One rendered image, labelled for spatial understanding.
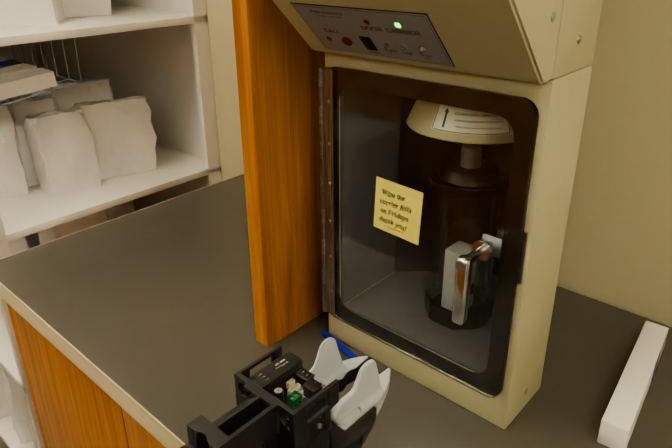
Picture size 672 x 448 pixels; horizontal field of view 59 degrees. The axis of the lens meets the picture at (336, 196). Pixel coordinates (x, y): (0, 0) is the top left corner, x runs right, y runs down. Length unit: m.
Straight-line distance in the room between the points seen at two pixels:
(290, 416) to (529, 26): 0.39
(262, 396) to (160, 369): 0.51
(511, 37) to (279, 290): 0.56
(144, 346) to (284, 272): 0.26
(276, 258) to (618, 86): 0.63
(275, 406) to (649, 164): 0.80
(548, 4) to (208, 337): 0.73
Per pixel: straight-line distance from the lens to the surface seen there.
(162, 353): 1.02
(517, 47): 0.60
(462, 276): 0.71
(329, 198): 0.87
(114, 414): 1.15
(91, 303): 1.19
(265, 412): 0.48
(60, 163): 1.72
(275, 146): 0.86
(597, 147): 1.13
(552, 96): 0.67
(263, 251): 0.90
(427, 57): 0.68
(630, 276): 1.19
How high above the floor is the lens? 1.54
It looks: 23 degrees down
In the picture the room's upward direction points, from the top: straight up
